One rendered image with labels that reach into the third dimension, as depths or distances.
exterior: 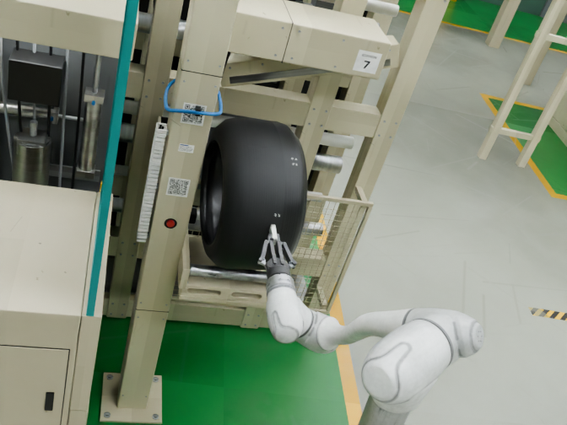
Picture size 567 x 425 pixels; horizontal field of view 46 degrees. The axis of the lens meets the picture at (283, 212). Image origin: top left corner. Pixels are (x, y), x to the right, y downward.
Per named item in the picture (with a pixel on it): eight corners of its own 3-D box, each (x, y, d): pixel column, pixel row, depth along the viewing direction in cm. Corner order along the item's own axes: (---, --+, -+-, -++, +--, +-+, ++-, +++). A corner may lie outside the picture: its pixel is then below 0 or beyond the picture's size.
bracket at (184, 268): (178, 288, 247) (182, 269, 242) (175, 223, 279) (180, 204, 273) (187, 289, 248) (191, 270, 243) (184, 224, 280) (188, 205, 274)
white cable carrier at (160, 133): (136, 241, 247) (156, 129, 221) (136, 233, 251) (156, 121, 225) (148, 243, 248) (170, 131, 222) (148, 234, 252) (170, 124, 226)
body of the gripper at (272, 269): (295, 275, 209) (292, 253, 216) (269, 272, 207) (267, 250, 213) (288, 290, 214) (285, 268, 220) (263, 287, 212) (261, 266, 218)
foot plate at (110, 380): (99, 422, 292) (99, 418, 291) (103, 373, 313) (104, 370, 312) (161, 424, 299) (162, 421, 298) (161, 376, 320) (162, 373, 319)
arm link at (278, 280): (271, 284, 202) (269, 270, 206) (263, 303, 208) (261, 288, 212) (299, 287, 205) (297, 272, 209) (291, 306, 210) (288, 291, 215)
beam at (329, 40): (218, 51, 234) (227, 9, 226) (213, 24, 254) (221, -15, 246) (379, 82, 250) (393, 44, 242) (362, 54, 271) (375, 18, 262)
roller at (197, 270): (186, 277, 249) (187, 266, 247) (185, 271, 253) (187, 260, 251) (276, 286, 258) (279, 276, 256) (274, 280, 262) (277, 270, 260)
